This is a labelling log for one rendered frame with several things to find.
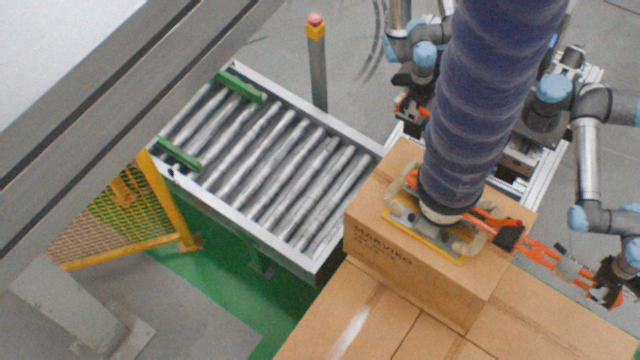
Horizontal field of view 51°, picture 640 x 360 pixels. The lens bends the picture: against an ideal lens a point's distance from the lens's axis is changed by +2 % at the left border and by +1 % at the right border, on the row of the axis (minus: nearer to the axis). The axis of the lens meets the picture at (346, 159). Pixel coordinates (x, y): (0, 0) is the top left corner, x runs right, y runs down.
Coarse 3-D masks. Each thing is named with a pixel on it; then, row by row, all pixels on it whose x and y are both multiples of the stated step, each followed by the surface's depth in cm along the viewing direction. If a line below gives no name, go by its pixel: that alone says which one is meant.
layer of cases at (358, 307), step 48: (336, 288) 286; (384, 288) 286; (528, 288) 286; (336, 336) 276; (384, 336) 276; (432, 336) 276; (480, 336) 276; (528, 336) 276; (576, 336) 276; (624, 336) 276
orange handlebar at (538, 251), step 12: (408, 180) 236; (468, 216) 229; (492, 216) 229; (492, 228) 227; (528, 240) 225; (528, 252) 223; (540, 252) 223; (552, 252) 223; (552, 264) 221; (588, 276) 220; (588, 288) 217
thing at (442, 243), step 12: (408, 204) 244; (384, 216) 242; (396, 216) 241; (408, 216) 239; (420, 216) 242; (408, 228) 240; (444, 228) 240; (420, 240) 238; (432, 240) 237; (444, 240) 235; (456, 240) 237; (444, 252) 235; (456, 252) 235; (456, 264) 235
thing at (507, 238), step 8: (504, 216) 227; (496, 232) 224; (504, 232) 226; (512, 232) 226; (520, 232) 226; (496, 240) 225; (504, 240) 224; (512, 240) 224; (504, 248) 226; (512, 248) 223
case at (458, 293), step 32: (384, 160) 255; (384, 192) 249; (352, 224) 250; (384, 224) 242; (352, 256) 278; (384, 256) 255; (416, 256) 237; (480, 256) 237; (512, 256) 237; (416, 288) 261; (448, 288) 241; (480, 288) 231
